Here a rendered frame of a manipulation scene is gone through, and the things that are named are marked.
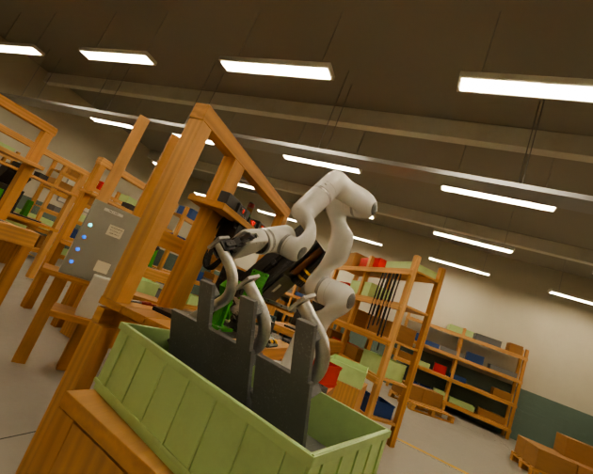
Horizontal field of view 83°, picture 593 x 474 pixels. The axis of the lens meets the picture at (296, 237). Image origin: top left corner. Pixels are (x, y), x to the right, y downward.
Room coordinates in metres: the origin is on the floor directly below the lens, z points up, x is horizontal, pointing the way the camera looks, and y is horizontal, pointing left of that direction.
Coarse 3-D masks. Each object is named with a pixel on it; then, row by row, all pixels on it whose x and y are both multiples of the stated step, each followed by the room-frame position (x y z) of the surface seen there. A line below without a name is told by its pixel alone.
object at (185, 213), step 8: (184, 208) 6.81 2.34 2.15; (184, 216) 6.76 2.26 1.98; (192, 216) 7.08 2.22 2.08; (192, 224) 7.03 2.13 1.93; (176, 232) 6.79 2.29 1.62; (160, 264) 6.79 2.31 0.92; (168, 272) 7.06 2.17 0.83; (200, 272) 8.01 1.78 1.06; (208, 272) 8.71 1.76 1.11; (152, 280) 6.79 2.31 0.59; (208, 280) 8.45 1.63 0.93; (160, 288) 7.53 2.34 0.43; (192, 296) 8.13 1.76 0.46; (192, 304) 8.24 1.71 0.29
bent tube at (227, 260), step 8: (216, 240) 0.90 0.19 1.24; (208, 248) 0.92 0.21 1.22; (216, 248) 0.91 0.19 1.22; (224, 256) 0.90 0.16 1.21; (224, 264) 0.90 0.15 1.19; (232, 264) 0.90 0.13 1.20; (232, 272) 0.90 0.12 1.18; (232, 280) 0.90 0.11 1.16; (232, 288) 0.91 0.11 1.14; (224, 296) 0.93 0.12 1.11; (232, 296) 0.93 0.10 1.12; (216, 304) 0.95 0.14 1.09; (224, 304) 0.94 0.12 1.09; (192, 312) 1.03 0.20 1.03
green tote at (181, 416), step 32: (128, 352) 0.88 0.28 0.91; (160, 352) 0.81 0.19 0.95; (96, 384) 0.92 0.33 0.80; (128, 384) 0.84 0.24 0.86; (160, 384) 0.79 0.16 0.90; (192, 384) 0.74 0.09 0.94; (128, 416) 0.82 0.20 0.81; (160, 416) 0.77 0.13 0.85; (192, 416) 0.72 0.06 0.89; (224, 416) 0.67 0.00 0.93; (256, 416) 0.63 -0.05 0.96; (320, 416) 0.99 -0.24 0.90; (352, 416) 0.94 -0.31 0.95; (160, 448) 0.74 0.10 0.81; (192, 448) 0.70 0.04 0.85; (224, 448) 0.66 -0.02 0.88; (256, 448) 0.62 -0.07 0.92; (288, 448) 0.58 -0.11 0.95; (352, 448) 0.68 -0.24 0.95
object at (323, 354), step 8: (304, 296) 0.69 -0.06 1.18; (312, 296) 0.70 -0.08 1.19; (296, 304) 0.71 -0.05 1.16; (304, 304) 0.70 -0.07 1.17; (304, 312) 0.70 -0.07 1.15; (312, 312) 0.70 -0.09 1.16; (312, 320) 0.70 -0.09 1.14; (320, 328) 0.69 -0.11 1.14; (320, 344) 0.69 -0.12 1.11; (328, 344) 0.69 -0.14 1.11; (320, 352) 0.69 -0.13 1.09; (328, 352) 0.69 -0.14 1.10; (320, 360) 0.70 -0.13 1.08; (328, 360) 0.70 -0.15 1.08; (320, 368) 0.70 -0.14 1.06; (312, 376) 0.72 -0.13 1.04; (320, 376) 0.71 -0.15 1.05
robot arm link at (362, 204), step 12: (324, 180) 1.19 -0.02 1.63; (336, 180) 1.19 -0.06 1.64; (348, 180) 1.24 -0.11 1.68; (336, 192) 1.19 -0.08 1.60; (348, 192) 1.24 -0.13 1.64; (360, 192) 1.26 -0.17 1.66; (348, 204) 1.27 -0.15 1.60; (360, 204) 1.26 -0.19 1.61; (372, 204) 1.27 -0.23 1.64; (360, 216) 1.32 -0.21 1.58
